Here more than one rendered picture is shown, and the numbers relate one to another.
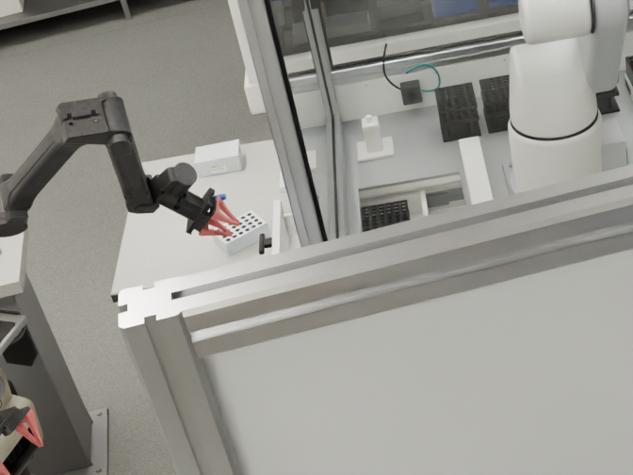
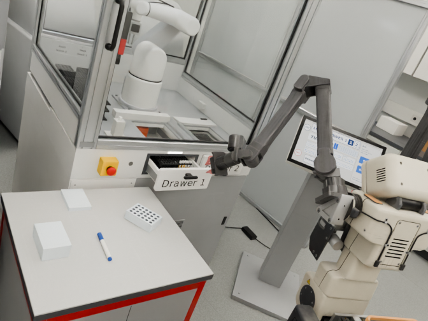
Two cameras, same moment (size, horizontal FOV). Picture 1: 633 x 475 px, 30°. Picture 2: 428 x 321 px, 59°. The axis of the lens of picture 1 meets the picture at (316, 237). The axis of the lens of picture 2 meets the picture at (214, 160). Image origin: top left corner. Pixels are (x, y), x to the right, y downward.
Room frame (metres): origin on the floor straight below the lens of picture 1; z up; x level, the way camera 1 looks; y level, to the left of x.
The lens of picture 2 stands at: (3.40, 1.14, 1.67)
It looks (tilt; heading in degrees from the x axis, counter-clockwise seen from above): 23 degrees down; 220
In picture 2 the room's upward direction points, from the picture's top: 21 degrees clockwise
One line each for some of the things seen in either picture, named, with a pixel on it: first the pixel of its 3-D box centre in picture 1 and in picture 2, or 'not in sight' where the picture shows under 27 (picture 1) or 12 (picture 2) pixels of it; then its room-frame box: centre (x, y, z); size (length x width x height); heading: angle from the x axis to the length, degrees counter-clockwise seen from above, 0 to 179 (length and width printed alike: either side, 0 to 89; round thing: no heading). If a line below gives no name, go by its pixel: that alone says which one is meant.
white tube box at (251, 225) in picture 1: (240, 232); (143, 217); (2.54, 0.19, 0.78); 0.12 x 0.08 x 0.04; 114
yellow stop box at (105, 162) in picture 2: not in sight; (107, 166); (2.59, -0.06, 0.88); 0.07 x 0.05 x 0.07; 172
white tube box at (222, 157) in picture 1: (219, 158); (51, 240); (2.92, 0.22, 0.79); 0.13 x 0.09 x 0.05; 83
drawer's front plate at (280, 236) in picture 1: (281, 252); (184, 178); (2.28, 0.09, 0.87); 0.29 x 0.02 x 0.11; 172
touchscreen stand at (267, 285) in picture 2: not in sight; (297, 229); (1.34, 0.29, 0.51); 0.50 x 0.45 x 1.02; 35
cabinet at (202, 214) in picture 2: not in sight; (121, 189); (2.15, -0.50, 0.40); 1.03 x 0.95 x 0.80; 172
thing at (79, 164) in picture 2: not in sight; (139, 121); (2.16, -0.51, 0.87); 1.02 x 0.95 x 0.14; 172
